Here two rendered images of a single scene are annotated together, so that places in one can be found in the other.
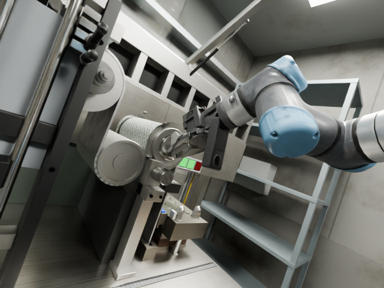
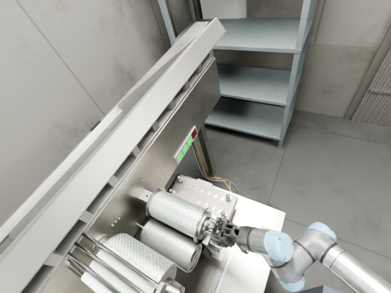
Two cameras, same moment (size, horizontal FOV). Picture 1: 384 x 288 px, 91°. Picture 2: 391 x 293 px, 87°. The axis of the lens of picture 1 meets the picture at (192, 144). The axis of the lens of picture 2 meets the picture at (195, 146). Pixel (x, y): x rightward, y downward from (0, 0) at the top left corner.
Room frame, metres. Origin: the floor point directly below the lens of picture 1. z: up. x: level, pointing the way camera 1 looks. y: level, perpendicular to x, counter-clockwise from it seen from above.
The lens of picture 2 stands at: (0.26, 0.01, 2.12)
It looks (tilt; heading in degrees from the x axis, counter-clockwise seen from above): 51 degrees down; 355
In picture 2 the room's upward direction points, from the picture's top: 19 degrees counter-clockwise
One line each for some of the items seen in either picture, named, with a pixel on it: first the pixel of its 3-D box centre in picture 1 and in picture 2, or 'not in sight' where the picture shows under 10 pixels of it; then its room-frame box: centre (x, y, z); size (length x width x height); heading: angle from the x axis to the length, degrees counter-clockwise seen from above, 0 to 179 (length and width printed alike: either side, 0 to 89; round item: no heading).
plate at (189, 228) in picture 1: (160, 204); (200, 197); (0.80, 0.04, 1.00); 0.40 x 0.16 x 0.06; 42
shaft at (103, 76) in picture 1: (102, 76); not in sight; (0.33, 0.19, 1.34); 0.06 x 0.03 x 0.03; 42
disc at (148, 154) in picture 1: (168, 146); (203, 224); (0.57, 0.06, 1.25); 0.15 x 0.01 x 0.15; 132
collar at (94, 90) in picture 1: (94, 78); (171, 292); (0.38, 0.23, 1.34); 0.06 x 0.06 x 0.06; 42
